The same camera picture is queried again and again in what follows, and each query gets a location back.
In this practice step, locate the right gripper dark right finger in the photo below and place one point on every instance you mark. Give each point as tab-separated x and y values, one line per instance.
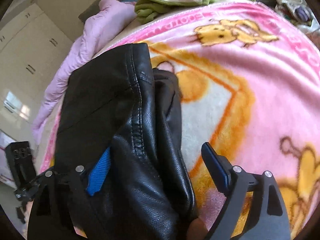
267	217

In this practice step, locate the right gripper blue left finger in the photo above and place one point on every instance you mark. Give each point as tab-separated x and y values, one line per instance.
62	207

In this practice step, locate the black leather jacket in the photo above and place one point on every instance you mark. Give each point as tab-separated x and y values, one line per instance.
117	101

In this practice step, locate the person's right hand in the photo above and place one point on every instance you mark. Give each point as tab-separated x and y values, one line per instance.
197	230

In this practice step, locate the light purple quilt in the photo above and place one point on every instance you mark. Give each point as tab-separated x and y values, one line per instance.
113	16

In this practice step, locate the cream wardrobe with black handles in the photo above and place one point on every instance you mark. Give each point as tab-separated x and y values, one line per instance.
32	50

